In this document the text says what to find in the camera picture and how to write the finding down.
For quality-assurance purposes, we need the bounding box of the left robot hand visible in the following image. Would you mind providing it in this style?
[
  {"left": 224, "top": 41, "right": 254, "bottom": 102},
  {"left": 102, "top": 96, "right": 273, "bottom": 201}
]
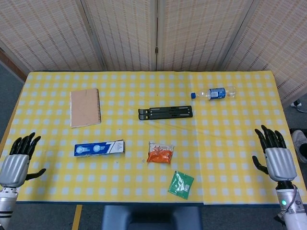
[{"left": 0, "top": 132, "right": 47, "bottom": 188}]

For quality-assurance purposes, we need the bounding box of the black folding stand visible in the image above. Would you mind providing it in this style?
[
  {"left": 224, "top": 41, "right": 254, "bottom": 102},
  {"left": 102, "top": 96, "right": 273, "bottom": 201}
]
[{"left": 138, "top": 105, "right": 193, "bottom": 121}]

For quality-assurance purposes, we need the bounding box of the yellow checkered tablecloth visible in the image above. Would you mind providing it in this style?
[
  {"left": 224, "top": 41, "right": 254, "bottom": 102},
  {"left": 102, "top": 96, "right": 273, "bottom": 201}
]
[{"left": 0, "top": 71, "right": 307, "bottom": 206}]

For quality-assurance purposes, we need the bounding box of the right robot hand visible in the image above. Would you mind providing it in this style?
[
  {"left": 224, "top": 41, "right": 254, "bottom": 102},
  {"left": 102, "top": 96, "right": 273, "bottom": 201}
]
[{"left": 252, "top": 125, "right": 298, "bottom": 184}]

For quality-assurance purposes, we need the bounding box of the brown spiral notebook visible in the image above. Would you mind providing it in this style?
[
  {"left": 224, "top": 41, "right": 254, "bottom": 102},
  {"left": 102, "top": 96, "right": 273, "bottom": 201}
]
[{"left": 70, "top": 88, "right": 102, "bottom": 129}]

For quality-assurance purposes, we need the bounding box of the large grey sneaker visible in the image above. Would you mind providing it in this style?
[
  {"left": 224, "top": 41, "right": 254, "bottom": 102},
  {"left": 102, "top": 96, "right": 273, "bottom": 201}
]
[{"left": 291, "top": 129, "right": 307, "bottom": 163}]

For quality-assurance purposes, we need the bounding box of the orange snack packet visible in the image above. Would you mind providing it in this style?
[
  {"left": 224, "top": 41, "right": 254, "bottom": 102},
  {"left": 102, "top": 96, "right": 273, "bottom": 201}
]
[{"left": 146, "top": 141, "right": 175, "bottom": 164}]

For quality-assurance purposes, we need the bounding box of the yellow floor tape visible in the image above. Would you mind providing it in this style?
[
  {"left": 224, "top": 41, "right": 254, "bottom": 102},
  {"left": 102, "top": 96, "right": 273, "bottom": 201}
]
[{"left": 71, "top": 205, "right": 83, "bottom": 230}]

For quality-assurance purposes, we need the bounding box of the clear bottle with blue label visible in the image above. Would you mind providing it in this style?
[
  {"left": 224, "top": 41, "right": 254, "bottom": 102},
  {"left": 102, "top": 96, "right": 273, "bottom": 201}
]
[{"left": 190, "top": 86, "right": 237, "bottom": 101}]

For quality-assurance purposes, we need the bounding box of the green foil sachet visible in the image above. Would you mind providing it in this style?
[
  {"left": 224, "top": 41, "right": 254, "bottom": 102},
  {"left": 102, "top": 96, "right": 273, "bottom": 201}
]
[{"left": 167, "top": 170, "right": 195, "bottom": 200}]

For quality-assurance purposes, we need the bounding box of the woven folding screen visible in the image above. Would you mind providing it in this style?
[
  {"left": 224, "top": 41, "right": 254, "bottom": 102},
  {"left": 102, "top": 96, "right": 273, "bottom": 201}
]
[{"left": 0, "top": 0, "right": 307, "bottom": 105}]

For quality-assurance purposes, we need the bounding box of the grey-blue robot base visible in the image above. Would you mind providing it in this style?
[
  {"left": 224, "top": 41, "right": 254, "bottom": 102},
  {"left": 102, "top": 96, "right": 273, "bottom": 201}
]
[{"left": 102, "top": 205, "right": 203, "bottom": 230}]

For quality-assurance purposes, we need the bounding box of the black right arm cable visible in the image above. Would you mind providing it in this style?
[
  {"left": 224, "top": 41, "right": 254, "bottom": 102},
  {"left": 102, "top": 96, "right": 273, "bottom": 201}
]
[{"left": 284, "top": 185, "right": 300, "bottom": 214}]

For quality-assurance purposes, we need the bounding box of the blue toothpaste carton box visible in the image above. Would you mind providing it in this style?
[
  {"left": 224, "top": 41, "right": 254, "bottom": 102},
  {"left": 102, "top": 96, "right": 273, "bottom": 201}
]
[{"left": 74, "top": 139, "right": 126, "bottom": 158}]

